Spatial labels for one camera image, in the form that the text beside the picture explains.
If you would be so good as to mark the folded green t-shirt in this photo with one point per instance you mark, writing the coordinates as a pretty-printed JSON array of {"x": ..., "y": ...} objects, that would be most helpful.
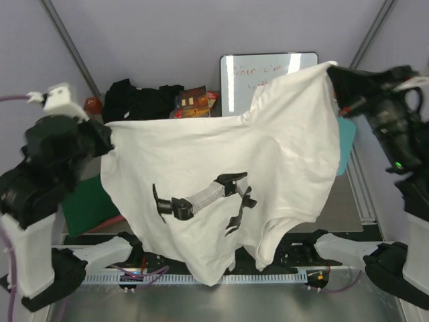
[{"x": 87, "y": 207}]

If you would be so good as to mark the left aluminium frame post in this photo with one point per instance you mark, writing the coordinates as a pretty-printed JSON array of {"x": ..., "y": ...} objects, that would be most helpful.
[{"x": 62, "y": 31}]

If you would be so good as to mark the teal cutting board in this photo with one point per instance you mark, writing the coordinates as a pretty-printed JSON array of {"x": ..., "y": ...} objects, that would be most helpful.
[{"x": 347, "y": 130}]

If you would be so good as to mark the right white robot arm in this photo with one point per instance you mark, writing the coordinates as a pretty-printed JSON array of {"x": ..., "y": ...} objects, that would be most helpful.
[{"x": 391, "y": 101}]

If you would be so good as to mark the black t-shirt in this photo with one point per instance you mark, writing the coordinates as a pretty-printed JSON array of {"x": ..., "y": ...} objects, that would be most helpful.
[{"x": 125, "y": 102}]

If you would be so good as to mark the blue Nineteen Eighty-Four book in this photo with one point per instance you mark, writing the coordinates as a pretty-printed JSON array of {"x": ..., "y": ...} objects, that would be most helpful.
[{"x": 177, "y": 111}]

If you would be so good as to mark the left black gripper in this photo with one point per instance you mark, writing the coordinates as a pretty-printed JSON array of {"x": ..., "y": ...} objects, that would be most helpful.
[{"x": 104, "y": 133}]

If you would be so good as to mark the red Treehouse book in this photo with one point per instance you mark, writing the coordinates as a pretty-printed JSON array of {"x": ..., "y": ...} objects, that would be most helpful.
[{"x": 212, "y": 97}]

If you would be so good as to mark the slotted cable duct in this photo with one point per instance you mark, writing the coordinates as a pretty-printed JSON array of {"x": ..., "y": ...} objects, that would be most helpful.
[{"x": 116, "y": 277}]

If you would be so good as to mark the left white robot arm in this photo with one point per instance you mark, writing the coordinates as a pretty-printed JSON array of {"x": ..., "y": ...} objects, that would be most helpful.
[{"x": 41, "y": 274}]

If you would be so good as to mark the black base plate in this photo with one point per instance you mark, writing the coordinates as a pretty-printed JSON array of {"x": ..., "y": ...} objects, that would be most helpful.
[{"x": 289, "y": 256}]

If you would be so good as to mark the brown Edward Tulane book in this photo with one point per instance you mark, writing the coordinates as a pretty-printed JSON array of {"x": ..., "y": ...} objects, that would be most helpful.
[{"x": 193, "y": 103}]

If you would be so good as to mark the red cube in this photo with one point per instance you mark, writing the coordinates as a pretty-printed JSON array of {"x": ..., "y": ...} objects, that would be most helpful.
[{"x": 93, "y": 105}]

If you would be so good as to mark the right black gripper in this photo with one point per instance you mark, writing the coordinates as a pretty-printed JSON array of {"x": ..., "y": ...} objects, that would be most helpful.
[{"x": 354, "y": 90}]

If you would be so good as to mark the folded pink t-shirt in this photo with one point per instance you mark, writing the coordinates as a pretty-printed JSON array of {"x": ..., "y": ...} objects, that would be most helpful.
[{"x": 108, "y": 223}]

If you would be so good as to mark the white whiteboard with writing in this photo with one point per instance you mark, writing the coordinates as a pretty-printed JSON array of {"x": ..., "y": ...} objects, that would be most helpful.
[{"x": 242, "y": 74}]

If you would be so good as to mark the right aluminium frame post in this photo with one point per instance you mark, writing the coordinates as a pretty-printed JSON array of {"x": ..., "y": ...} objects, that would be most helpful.
[{"x": 375, "y": 27}]

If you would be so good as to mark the aluminium frame post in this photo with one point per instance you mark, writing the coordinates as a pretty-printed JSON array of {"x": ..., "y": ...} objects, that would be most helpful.
[
  {"x": 375, "y": 27},
  {"x": 62, "y": 31}
]

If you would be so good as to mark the white t-shirt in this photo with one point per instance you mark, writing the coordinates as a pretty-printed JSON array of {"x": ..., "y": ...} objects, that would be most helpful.
[{"x": 196, "y": 190}]

